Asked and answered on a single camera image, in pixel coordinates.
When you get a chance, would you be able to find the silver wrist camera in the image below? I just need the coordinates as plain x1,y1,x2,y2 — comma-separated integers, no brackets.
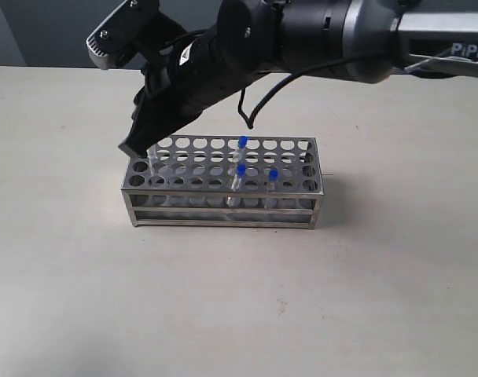
86,0,160,70

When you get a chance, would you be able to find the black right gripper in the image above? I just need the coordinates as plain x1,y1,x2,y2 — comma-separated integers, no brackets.
119,31,278,158

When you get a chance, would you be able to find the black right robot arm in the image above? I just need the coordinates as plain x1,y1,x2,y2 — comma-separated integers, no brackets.
120,1,478,157

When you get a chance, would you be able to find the stainless steel test tube rack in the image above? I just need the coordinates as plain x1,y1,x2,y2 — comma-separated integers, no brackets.
121,135,325,229

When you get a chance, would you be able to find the blue-capped tube back row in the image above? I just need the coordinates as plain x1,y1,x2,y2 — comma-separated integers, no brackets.
232,136,248,163

